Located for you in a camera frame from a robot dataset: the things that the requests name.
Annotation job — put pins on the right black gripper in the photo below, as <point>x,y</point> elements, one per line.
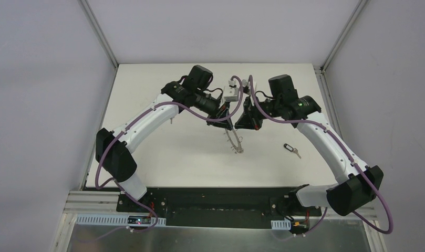
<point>249,113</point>

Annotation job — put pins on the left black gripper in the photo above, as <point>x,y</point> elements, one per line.
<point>218,115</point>

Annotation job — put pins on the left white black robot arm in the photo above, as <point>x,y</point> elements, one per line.
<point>114,148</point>

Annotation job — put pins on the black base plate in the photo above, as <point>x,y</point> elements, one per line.
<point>222,207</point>

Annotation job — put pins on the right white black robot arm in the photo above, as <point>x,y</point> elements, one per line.
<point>356,184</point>

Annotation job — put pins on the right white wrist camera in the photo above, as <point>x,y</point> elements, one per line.
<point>249,86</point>

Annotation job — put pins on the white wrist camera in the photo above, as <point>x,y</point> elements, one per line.
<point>249,86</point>
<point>231,91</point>

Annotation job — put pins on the right white cable duct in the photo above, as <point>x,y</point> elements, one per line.
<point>281,224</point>

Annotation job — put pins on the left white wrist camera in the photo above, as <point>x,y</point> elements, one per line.
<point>231,91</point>

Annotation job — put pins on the key with black tag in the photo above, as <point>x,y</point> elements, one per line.
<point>292,149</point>

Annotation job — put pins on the round metal keyring disc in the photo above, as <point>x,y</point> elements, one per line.
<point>234,140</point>

